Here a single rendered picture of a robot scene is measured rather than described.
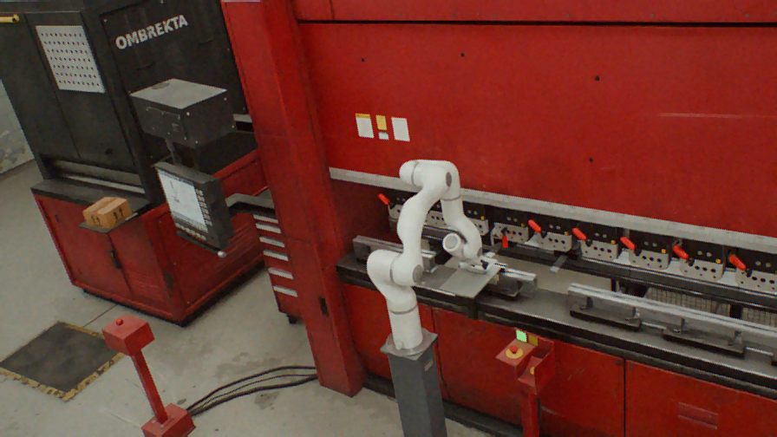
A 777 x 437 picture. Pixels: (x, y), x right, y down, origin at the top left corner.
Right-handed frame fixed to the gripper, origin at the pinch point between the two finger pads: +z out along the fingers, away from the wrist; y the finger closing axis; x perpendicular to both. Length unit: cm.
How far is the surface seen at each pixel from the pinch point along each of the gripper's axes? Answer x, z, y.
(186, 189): 13, -77, 119
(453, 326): 28.9, 20.5, 13.2
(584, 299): 3, 9, -49
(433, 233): -17, 26, 46
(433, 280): 10.9, 10.3, 26.9
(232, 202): 2, -26, 142
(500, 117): -50, -54, -17
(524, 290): 4.7, 10.9, -20.6
